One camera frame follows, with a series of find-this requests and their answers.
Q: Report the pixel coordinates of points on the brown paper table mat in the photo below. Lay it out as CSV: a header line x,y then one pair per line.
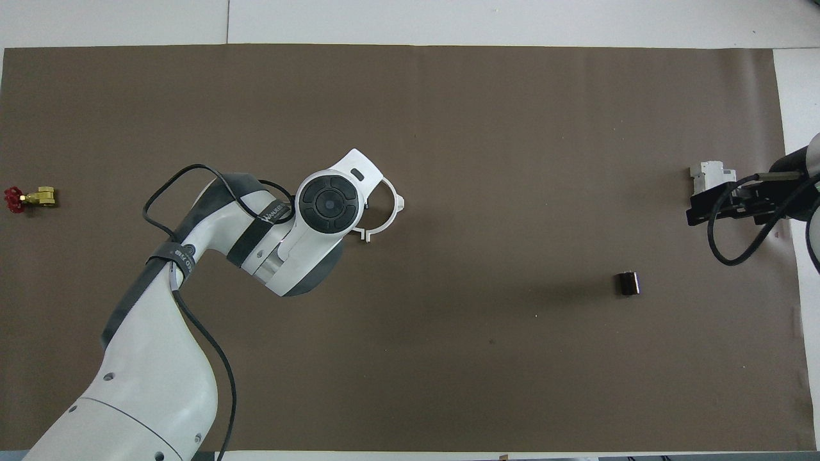
x,y
480,352

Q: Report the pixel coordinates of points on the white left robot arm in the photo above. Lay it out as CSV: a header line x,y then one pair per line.
x,y
147,384

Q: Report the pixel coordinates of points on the small black block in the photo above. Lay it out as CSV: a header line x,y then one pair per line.
x,y
628,283

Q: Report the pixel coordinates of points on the grey circuit breaker block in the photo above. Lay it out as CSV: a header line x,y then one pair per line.
x,y
711,174

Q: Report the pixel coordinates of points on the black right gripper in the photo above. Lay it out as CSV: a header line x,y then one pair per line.
x,y
788,202

